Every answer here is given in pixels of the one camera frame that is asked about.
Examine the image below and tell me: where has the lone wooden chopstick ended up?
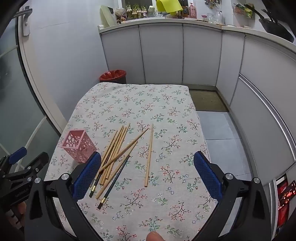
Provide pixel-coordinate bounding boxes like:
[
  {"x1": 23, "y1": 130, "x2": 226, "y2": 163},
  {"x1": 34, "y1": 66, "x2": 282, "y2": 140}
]
[{"x1": 144, "y1": 124, "x2": 154, "y2": 187}]

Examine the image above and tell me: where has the person's left hand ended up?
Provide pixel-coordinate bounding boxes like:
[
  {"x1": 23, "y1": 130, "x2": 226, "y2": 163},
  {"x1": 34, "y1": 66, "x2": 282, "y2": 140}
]
[{"x1": 4, "y1": 201, "x2": 27, "y2": 232}]

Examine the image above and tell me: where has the thumb tip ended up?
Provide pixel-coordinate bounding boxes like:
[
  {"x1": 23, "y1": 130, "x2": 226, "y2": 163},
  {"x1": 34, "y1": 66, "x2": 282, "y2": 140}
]
[{"x1": 146, "y1": 231, "x2": 165, "y2": 241}]

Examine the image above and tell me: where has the wooden chopstick in pile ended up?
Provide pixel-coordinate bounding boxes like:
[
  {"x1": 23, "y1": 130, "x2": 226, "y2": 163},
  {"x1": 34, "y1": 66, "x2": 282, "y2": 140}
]
[{"x1": 95, "y1": 142, "x2": 137, "y2": 199}]

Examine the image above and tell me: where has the pink perforated utensil holder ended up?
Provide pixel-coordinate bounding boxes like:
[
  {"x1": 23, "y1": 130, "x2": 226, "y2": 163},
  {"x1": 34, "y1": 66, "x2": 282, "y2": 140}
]
[{"x1": 61, "y1": 130, "x2": 96, "y2": 163}]

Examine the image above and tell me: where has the wooden chopstick pile left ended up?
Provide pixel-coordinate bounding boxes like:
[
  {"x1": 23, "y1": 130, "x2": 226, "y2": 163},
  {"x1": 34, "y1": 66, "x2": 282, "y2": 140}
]
[{"x1": 98, "y1": 123, "x2": 130, "y2": 185}]

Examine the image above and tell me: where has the crossing wooden chopstick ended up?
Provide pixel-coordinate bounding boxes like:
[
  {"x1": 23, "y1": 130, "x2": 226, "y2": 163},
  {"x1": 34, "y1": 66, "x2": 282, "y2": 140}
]
[{"x1": 98, "y1": 128, "x2": 149, "y2": 173}]

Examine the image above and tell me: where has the floral tablecloth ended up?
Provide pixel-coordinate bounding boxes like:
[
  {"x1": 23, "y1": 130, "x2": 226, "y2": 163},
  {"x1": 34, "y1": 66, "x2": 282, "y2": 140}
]
[{"x1": 60, "y1": 83, "x2": 217, "y2": 240}]

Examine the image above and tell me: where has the green floor mat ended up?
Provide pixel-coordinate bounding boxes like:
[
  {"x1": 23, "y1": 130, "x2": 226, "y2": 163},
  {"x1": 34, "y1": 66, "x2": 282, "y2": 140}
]
[{"x1": 189, "y1": 89, "x2": 228, "y2": 112}]

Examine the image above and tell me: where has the red lined trash bin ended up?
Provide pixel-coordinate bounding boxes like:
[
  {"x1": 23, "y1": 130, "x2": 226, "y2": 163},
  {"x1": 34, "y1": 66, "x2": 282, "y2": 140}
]
[{"x1": 99, "y1": 70, "x2": 126, "y2": 84}]

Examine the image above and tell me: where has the white cabinet front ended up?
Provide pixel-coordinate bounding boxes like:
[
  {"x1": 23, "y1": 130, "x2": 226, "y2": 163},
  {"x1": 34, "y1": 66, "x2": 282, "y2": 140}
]
[{"x1": 99, "y1": 19, "x2": 295, "y2": 183}]

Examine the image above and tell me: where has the black wok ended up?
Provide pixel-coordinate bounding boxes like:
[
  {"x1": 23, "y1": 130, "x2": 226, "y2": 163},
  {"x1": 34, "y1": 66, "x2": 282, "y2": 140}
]
[{"x1": 244, "y1": 4, "x2": 294, "y2": 43}]

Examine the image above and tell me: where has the cutting board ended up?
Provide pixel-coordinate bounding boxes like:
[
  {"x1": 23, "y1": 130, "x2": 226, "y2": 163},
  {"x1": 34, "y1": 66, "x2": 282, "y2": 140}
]
[{"x1": 100, "y1": 5, "x2": 116, "y2": 28}]

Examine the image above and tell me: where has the pink bottle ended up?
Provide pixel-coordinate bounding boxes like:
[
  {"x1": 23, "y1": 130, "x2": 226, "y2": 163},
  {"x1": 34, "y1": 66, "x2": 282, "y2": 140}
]
[{"x1": 189, "y1": 3, "x2": 197, "y2": 19}]

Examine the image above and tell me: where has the door handle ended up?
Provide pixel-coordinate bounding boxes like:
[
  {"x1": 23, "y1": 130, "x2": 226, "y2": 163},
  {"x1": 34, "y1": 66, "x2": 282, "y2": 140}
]
[{"x1": 14, "y1": 6, "x2": 33, "y2": 37}]

